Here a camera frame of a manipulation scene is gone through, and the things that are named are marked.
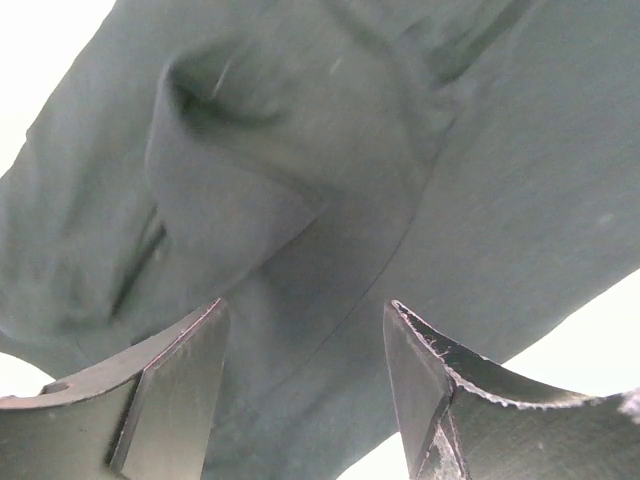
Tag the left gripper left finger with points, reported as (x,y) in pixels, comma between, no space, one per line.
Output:
(144,413)

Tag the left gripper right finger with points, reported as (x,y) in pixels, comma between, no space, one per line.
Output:
(462,416)

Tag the black t shirt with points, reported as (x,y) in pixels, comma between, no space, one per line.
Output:
(308,161)

